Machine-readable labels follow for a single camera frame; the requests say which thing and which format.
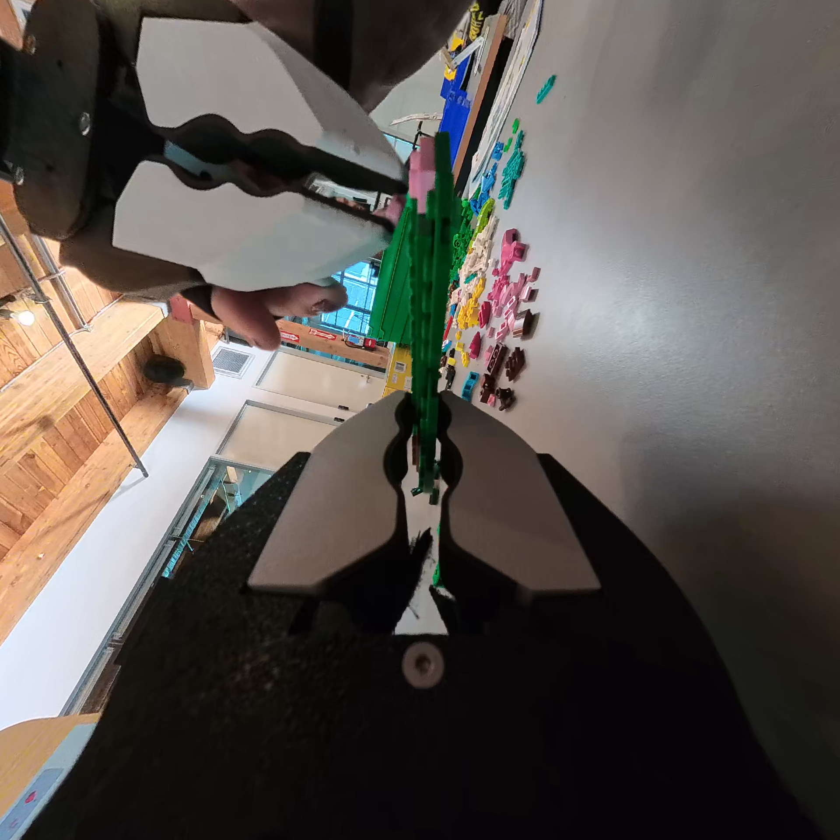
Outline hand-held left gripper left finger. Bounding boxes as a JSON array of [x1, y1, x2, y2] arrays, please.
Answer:
[[246, 390, 416, 598]]

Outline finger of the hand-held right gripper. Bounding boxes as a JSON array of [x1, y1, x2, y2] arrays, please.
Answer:
[[134, 17, 409, 194], [112, 159, 398, 293]]

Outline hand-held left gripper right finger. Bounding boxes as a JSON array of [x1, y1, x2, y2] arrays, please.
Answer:
[[438, 390, 602, 601]]

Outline green lego baseplate assembly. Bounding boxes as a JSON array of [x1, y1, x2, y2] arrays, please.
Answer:
[[403, 131, 463, 588]]

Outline person's right forearm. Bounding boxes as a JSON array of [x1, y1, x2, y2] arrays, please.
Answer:
[[59, 238, 217, 304]]

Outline pile of yellow lego pieces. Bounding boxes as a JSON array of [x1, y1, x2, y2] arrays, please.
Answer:
[[454, 279, 490, 332]]

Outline mixed colour lego pile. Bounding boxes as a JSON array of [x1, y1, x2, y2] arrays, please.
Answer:
[[451, 197, 476, 273]]

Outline pile of white lego pieces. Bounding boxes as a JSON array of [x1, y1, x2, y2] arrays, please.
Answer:
[[459, 226, 501, 284]]

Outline pile of teal lego pieces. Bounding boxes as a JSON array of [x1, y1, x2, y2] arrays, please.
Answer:
[[497, 130, 528, 211]]

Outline lego instruction booklet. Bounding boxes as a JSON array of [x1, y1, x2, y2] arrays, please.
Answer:
[[0, 718, 99, 840]]

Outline person's right hand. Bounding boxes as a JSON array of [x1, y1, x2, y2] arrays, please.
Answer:
[[210, 282, 350, 350]]

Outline frosted glass panel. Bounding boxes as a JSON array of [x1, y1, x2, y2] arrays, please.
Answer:
[[217, 400, 345, 470], [255, 348, 388, 411]]

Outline wooden ceiling beam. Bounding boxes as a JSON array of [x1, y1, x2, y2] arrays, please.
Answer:
[[167, 295, 391, 371]]

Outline large grid window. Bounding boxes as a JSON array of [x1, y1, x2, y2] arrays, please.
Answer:
[[322, 262, 382, 329]]

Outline person's brown sweater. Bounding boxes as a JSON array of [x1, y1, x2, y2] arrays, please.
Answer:
[[239, 0, 476, 114]]

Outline black round speaker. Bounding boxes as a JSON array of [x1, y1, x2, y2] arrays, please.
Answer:
[[142, 356, 194, 389]]

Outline yellow cardboard box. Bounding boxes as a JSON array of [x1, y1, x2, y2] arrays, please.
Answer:
[[382, 344, 414, 395]]

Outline green plastic crate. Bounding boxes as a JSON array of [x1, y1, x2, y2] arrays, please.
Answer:
[[367, 217, 421, 345]]

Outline black metal rod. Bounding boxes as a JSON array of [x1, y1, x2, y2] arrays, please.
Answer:
[[0, 215, 150, 478]]

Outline blue plastic bin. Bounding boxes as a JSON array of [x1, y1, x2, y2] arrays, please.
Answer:
[[436, 62, 476, 168]]

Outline white paper sheets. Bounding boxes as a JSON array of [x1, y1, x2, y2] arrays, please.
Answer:
[[482, 0, 546, 175]]

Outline wooden board stand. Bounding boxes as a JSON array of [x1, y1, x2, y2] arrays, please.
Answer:
[[0, 714, 99, 788]]

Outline wall air vent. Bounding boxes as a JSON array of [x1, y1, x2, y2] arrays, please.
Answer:
[[210, 346, 255, 378]]

